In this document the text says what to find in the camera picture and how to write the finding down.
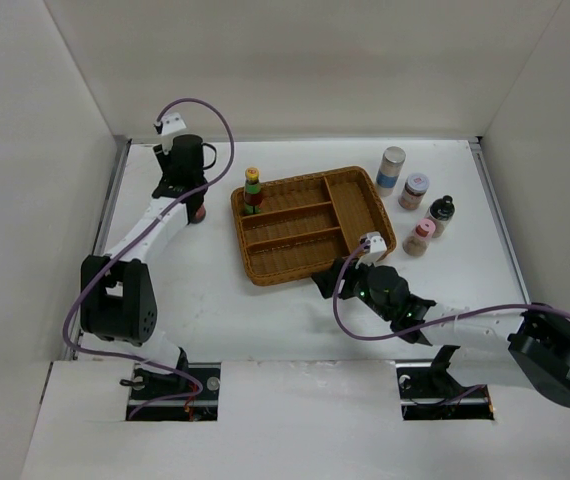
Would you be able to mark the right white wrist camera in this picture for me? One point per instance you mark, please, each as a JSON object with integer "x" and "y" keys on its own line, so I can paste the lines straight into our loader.
{"x": 375, "y": 248}

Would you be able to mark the tall jar silver lid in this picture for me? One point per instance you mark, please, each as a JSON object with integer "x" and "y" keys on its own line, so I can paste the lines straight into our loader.
{"x": 389, "y": 170}

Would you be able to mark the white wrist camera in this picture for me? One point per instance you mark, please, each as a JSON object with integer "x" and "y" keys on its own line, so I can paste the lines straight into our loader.
{"x": 168, "y": 127}
{"x": 375, "y": 248}

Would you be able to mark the spice jar pink lid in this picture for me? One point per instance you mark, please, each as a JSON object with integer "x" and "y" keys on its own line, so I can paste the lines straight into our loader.
{"x": 417, "y": 242}

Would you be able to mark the green red sauce bottle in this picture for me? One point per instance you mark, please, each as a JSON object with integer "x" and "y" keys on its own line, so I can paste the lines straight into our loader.
{"x": 253, "y": 195}

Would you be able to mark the small jar black cap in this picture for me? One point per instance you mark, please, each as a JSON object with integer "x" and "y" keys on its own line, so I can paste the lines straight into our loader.
{"x": 440, "y": 212}

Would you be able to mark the clear bottle black cap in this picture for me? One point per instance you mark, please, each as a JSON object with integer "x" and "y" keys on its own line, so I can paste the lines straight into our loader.
{"x": 195, "y": 209}

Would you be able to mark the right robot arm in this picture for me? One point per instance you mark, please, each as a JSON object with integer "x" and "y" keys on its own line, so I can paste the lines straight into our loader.
{"x": 523, "y": 345}

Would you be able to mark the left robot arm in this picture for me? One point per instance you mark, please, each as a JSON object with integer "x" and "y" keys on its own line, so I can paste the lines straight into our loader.
{"x": 121, "y": 310}

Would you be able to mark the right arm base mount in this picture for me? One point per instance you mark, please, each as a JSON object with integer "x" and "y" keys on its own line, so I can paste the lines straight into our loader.
{"x": 429, "y": 393}

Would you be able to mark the woven wicker divided basket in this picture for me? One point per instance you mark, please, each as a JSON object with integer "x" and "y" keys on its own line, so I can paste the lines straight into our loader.
{"x": 306, "y": 222}

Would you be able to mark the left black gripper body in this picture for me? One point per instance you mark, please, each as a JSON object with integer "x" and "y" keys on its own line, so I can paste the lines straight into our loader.
{"x": 166, "y": 160}

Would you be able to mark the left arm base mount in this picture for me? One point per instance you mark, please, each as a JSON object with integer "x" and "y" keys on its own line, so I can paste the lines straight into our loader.
{"x": 154, "y": 397}

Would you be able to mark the spice jar white lid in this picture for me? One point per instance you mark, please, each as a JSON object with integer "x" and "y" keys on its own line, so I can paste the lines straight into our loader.
{"x": 415, "y": 187}

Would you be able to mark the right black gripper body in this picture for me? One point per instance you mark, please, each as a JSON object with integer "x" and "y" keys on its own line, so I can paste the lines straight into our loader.
{"x": 357, "y": 284}

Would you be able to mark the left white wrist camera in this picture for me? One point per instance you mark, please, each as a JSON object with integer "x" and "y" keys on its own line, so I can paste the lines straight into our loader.
{"x": 168, "y": 127}

